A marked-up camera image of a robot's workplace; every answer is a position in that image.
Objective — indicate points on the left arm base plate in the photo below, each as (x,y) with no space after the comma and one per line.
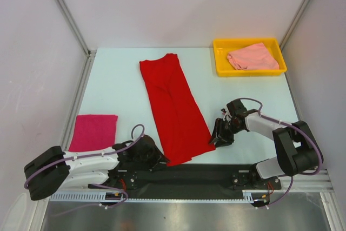
(122,176)

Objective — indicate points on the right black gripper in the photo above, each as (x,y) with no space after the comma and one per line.
(224,139)

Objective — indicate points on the folded magenta t shirt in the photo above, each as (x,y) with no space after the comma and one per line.
(93,132)

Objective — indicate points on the right aluminium corner post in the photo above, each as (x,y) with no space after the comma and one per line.
(294,23)

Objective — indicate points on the left aluminium corner post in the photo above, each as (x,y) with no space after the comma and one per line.
(73,26)

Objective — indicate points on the pink t shirt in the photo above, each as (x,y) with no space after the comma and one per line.
(253,57)

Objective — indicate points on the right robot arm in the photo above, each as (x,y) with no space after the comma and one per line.
(296,149)

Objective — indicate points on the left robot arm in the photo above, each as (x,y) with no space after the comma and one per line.
(56,169)

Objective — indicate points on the red t shirt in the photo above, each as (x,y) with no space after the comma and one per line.
(181,127)

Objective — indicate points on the cable duct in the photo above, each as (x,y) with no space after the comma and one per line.
(256,196)
(83,196)

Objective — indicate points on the right cable duct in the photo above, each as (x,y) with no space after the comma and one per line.
(256,196)

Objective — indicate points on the aluminium frame rail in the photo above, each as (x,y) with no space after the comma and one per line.
(319,183)

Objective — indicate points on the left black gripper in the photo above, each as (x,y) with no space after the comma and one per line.
(156,154)

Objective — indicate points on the aluminium corner post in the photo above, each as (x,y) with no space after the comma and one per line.
(73,26)
(294,23)

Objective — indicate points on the yellow plastic bin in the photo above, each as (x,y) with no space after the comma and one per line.
(222,47)

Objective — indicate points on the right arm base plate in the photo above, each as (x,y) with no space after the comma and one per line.
(247,180)

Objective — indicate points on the left cable duct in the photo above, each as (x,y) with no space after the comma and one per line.
(83,196)

